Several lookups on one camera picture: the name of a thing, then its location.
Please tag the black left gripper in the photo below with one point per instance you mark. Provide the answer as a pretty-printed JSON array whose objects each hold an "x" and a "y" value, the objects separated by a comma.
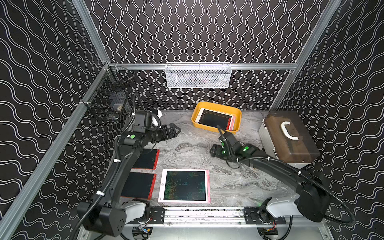
[{"x": 163, "y": 132}]

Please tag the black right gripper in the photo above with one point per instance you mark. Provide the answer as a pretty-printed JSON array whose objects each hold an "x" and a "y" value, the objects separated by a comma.
[{"x": 215, "y": 149}]

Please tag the red writing tablet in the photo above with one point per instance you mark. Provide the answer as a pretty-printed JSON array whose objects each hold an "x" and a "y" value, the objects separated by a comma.
[
  {"x": 148, "y": 160},
  {"x": 139, "y": 185},
  {"x": 214, "y": 119}
]

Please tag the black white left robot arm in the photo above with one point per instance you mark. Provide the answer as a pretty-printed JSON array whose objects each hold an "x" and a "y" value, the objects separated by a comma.
[{"x": 128, "y": 147}]

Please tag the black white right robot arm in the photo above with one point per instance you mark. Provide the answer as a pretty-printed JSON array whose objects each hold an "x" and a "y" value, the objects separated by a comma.
[{"x": 314, "y": 198}]

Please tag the yellow plastic storage tray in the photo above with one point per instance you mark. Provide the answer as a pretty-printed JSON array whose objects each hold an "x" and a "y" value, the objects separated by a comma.
[{"x": 217, "y": 108}]

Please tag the white toolbox brown lid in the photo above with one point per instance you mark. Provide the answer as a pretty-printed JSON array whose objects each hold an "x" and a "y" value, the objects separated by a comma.
[{"x": 285, "y": 137}]

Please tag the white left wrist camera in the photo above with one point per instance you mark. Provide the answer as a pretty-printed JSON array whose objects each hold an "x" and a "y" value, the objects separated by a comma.
[{"x": 156, "y": 118}]

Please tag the white wire mesh basket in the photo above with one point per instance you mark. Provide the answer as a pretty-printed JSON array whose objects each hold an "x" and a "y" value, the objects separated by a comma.
[{"x": 198, "y": 75}]

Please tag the black wire mesh basket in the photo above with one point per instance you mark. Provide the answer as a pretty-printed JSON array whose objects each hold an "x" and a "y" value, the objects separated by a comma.
[{"x": 110, "y": 101}]

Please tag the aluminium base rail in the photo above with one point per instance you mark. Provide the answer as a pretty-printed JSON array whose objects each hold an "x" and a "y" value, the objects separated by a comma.
[{"x": 204, "y": 214}]

